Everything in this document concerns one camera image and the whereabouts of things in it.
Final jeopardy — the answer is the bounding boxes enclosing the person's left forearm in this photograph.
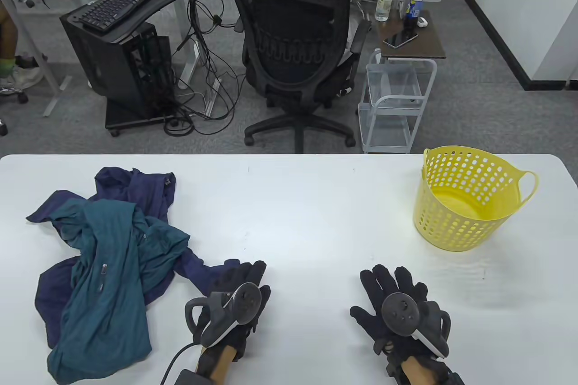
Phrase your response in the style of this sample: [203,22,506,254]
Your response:
[195,344,240,381]

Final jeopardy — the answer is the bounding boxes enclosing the person's left hand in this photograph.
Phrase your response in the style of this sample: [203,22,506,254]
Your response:
[198,260,271,363]

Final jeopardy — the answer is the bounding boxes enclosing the tangle of black cables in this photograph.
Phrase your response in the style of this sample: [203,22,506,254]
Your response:
[163,0,247,137]

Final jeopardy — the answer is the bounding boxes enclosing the person's right forearm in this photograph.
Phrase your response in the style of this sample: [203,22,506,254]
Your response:
[400,356,441,385]

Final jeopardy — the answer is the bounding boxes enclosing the teal zipper clothes jacket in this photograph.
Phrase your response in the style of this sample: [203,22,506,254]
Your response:
[47,198,190,385]

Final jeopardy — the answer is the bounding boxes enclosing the black mesh office chair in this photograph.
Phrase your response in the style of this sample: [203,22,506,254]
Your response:
[226,0,372,154]

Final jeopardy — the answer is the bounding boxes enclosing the black smartphone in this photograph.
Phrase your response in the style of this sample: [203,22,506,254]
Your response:
[383,31,419,49]

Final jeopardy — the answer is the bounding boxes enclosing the black computer tower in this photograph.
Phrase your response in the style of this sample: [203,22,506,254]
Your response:
[60,10,174,119]

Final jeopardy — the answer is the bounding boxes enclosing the white wire rolling cart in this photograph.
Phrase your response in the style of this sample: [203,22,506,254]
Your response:
[358,49,438,154]

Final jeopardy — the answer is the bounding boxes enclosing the chrome chair base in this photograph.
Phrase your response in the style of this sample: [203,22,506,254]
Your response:
[0,85,28,136]

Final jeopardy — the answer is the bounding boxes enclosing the black keyboard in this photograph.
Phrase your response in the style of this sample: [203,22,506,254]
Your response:
[79,0,163,33]

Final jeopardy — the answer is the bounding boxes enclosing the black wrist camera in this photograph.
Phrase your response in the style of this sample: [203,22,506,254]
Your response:
[160,343,213,385]
[433,369,466,385]

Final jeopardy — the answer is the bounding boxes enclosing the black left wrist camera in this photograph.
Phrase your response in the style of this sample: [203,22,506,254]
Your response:
[160,343,213,385]

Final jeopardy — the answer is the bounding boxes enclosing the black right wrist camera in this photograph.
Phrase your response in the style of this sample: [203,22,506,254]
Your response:
[433,369,466,385]

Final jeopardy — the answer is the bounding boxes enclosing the navy blue clothes jacket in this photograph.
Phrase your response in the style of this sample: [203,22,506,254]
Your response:
[26,167,240,349]

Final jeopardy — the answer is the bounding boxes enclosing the blue cap soda bottle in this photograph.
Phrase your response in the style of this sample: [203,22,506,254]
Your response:
[403,0,427,30]

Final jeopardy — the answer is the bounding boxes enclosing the black rolling computer platform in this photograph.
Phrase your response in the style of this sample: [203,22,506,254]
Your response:
[105,98,181,136]

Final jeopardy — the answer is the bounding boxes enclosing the yellow perforated plastic basket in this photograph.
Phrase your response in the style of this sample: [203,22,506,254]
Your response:
[413,146,539,252]

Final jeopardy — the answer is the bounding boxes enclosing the grey right hand controller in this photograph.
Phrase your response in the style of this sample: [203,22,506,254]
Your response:
[382,292,451,357]

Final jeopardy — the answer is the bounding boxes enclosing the brown side table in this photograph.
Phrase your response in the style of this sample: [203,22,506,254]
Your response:
[376,10,446,60]

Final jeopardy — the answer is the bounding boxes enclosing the person's right hand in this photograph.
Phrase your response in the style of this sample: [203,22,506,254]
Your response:
[350,264,452,365]

